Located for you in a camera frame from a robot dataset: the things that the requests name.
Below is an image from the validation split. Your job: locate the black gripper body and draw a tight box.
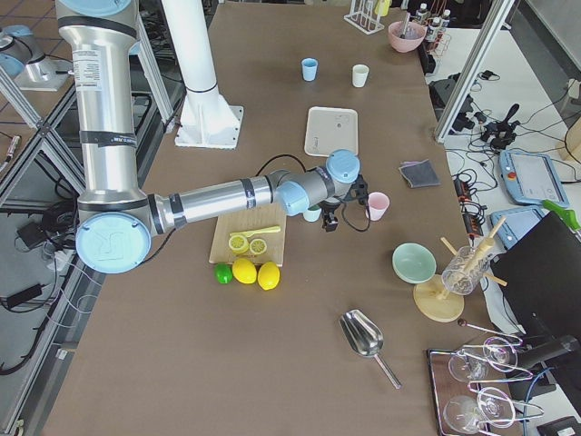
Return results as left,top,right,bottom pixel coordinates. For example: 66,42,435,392
319,199,343,224

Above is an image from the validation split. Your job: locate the green cup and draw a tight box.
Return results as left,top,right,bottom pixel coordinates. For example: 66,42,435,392
302,205,321,223

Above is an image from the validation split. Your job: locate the blue cup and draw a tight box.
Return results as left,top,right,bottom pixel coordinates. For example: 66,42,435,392
301,58,319,82

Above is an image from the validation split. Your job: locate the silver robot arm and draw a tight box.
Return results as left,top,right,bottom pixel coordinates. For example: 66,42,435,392
56,1,360,273

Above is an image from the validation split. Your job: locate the beige rabbit tray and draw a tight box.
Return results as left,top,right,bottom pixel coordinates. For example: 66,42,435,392
304,106,359,157

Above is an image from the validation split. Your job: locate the wine glass rack tray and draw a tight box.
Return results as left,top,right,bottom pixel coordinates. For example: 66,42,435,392
426,335,544,435

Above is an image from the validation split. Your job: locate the pink cup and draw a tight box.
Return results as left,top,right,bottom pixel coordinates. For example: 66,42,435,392
367,192,390,222

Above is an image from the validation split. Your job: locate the wooden cutting board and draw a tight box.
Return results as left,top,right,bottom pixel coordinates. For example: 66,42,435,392
209,203,287,267

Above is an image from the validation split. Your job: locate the lemon half outer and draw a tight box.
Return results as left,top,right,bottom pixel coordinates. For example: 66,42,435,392
249,238,268,256

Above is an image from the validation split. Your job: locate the whole lemon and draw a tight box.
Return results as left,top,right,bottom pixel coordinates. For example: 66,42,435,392
231,258,258,284
258,262,281,291

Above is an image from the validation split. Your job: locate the yellow plastic knife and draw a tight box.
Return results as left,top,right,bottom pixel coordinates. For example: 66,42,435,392
230,225,281,238

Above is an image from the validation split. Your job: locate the green bowl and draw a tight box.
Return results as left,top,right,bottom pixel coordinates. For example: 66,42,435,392
392,243,437,284

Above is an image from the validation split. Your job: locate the lemon half near knife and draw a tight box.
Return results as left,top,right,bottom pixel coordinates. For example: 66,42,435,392
228,234,250,254

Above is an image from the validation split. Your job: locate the grey folded cloth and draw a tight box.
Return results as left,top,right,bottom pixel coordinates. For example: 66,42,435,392
399,159,440,188

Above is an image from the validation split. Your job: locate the green lime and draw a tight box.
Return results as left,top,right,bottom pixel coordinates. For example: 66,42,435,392
213,263,233,284

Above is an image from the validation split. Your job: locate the metal scoop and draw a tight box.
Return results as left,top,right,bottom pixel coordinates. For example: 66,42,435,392
340,309,402,390

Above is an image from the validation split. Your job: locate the clear glass mug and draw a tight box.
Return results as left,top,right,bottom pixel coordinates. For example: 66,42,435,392
442,246,492,295

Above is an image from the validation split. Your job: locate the cream cup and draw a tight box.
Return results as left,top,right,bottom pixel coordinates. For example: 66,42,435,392
351,64,369,88

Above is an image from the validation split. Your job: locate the white pillar base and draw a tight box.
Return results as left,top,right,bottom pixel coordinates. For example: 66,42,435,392
162,0,243,150

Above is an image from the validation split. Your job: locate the blue teach pendant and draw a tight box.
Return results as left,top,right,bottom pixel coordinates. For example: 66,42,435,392
498,150,569,207
489,205,545,250

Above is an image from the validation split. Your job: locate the pink bowl with ice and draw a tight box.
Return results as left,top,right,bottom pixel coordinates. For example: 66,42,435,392
388,21,427,53

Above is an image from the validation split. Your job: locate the metal pestle in bowl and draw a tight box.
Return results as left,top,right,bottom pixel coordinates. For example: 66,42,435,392
399,13,411,39

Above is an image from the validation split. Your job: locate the black monitor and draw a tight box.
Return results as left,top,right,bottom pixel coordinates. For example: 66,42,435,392
490,210,581,355

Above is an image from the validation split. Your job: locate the white wire cup rack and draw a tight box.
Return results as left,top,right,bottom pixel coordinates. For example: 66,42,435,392
343,0,391,35

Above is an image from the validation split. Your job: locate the aluminium frame post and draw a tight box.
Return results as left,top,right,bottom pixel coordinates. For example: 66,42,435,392
434,0,515,144

